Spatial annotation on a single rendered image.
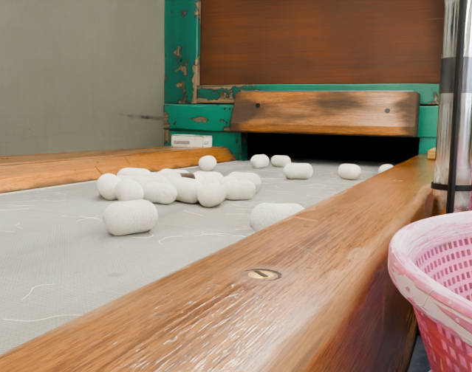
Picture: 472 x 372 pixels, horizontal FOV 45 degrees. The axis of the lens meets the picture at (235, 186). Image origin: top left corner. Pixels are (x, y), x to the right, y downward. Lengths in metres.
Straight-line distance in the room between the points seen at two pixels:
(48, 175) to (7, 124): 1.76
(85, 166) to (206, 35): 0.49
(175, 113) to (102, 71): 1.06
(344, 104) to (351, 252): 0.73
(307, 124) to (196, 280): 0.77
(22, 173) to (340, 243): 0.42
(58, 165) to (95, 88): 1.50
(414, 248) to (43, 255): 0.18
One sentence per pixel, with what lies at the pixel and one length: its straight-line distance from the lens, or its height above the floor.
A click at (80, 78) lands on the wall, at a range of 2.16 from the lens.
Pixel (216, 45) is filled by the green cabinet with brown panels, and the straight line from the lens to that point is 1.06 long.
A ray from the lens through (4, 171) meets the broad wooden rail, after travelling 0.57.
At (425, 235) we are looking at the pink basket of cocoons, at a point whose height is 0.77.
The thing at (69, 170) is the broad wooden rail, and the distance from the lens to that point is 0.63.
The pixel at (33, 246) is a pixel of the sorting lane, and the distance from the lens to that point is 0.32.
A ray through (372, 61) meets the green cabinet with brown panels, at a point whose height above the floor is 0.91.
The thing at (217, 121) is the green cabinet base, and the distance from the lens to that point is 1.04.
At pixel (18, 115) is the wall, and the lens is 2.33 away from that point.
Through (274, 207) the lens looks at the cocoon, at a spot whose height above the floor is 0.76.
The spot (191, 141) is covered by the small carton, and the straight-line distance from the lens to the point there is 0.96.
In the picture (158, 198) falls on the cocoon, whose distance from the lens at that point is 0.47.
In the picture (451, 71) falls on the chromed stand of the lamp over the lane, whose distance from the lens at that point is 0.39.
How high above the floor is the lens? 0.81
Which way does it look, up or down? 6 degrees down
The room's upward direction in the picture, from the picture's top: 1 degrees clockwise
